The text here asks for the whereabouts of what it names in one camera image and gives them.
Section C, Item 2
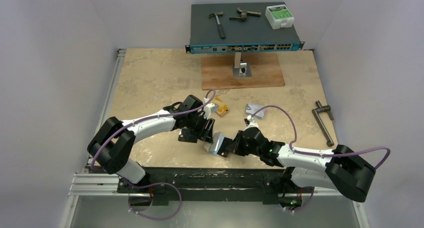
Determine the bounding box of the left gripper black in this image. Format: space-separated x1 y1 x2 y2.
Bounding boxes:
185 113 214 144

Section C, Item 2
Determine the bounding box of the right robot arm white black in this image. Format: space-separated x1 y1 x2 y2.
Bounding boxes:
211 127 376 203

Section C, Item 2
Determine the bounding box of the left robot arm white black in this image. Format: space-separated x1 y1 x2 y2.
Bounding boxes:
87 95 216 193

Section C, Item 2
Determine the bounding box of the wooden board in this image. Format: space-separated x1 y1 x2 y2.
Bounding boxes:
201 53 285 90

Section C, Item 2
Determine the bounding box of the hammer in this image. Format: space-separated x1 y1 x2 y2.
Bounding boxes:
208 11 226 39

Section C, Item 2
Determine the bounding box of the metal clamp tool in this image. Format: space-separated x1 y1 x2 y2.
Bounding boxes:
229 7 262 21

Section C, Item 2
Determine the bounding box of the white green box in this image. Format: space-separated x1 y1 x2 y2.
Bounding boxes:
265 4 295 30

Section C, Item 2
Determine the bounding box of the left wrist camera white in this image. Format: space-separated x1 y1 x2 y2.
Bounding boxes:
203 102 219 119

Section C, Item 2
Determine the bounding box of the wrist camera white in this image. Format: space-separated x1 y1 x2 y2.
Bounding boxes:
244 117 259 130
203 102 219 119

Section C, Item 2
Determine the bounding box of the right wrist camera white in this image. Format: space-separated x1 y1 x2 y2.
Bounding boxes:
244 117 259 130

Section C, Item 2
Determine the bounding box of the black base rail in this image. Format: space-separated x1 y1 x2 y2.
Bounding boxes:
117 167 312 207

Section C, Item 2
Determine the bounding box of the metal stand post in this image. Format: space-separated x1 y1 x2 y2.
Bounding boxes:
232 52 252 78

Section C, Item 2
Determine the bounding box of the dark metal crank handle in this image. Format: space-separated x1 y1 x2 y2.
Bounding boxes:
311 100 335 147

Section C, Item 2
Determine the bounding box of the blue network switch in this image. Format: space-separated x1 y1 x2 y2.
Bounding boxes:
185 2 305 54

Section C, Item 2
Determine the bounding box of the aluminium frame rail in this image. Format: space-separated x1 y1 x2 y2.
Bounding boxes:
60 48 369 228

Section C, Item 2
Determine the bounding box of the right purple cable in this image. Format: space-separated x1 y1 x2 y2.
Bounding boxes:
246 105 391 213

